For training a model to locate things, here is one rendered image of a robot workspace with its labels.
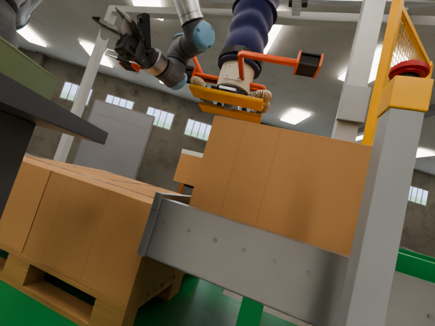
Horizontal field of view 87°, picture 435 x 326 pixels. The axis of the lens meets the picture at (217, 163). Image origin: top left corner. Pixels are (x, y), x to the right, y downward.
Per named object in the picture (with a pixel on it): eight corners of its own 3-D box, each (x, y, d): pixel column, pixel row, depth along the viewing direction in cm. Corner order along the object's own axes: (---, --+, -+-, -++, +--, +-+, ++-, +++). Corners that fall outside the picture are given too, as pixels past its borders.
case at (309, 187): (329, 247, 109) (347, 166, 113) (361, 271, 71) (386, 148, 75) (211, 211, 125) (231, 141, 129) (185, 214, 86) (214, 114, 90)
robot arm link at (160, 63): (171, 54, 88) (155, 57, 94) (161, 45, 85) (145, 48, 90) (162, 75, 87) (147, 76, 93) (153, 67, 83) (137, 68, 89)
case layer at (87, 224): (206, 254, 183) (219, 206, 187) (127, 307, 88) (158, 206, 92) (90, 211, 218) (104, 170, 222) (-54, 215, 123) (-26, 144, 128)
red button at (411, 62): (415, 94, 52) (419, 77, 52) (435, 77, 45) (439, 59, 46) (380, 90, 54) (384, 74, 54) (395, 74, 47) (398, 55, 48)
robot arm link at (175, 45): (202, 41, 96) (193, 67, 94) (187, 49, 105) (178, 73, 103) (184, 25, 90) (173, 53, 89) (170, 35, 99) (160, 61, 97)
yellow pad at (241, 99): (261, 111, 107) (264, 101, 108) (262, 103, 98) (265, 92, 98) (193, 97, 113) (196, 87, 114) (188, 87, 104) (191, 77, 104)
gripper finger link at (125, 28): (119, 24, 66) (130, 44, 75) (127, 6, 67) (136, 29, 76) (109, 21, 66) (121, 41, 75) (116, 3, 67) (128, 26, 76)
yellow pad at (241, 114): (259, 124, 126) (262, 115, 126) (261, 118, 116) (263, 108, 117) (201, 111, 132) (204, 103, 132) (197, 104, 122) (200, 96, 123)
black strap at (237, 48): (260, 81, 126) (262, 75, 127) (262, 56, 103) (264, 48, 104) (221, 74, 130) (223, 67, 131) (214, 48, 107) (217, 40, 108)
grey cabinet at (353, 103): (362, 125, 183) (369, 90, 186) (364, 122, 178) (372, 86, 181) (334, 120, 189) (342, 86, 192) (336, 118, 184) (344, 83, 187)
